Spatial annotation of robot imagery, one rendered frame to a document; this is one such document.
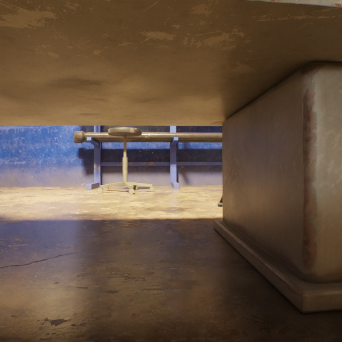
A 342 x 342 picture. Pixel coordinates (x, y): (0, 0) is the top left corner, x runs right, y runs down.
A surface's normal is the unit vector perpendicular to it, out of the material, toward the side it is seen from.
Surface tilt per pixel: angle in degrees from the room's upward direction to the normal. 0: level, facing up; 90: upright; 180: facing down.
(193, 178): 90
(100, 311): 0
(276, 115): 90
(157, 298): 0
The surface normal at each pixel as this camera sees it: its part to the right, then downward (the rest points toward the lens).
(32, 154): 0.07, 0.00
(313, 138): -0.55, 0.00
